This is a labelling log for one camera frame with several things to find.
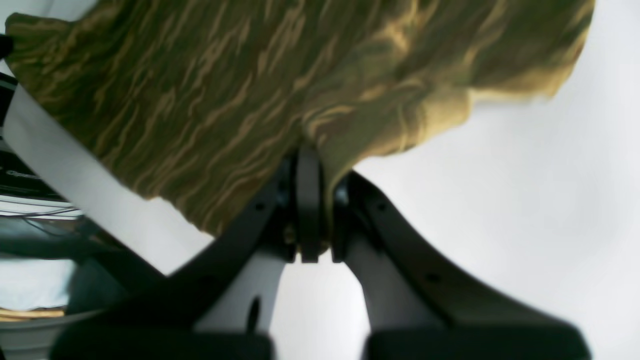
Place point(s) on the camouflage t-shirt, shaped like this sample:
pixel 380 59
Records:
pixel 197 101

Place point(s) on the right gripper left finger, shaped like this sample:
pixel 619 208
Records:
pixel 219 305

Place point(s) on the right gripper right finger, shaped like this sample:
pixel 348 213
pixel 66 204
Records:
pixel 422 306

